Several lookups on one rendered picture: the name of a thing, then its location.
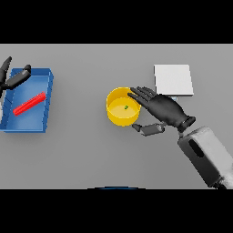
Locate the robot left hand dark grey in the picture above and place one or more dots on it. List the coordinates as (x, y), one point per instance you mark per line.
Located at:
(15, 80)

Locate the robot right hand dark grey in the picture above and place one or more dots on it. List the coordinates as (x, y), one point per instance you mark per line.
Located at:
(164, 107)

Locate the red beaker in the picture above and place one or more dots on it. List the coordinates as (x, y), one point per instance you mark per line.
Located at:
(29, 103)

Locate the pale square measuring scale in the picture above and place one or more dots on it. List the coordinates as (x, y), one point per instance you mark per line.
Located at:
(173, 79)

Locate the yellow bowl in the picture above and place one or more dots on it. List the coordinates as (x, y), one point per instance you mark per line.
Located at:
(122, 109)

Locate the blue tray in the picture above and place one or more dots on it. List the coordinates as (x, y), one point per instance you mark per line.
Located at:
(27, 101)

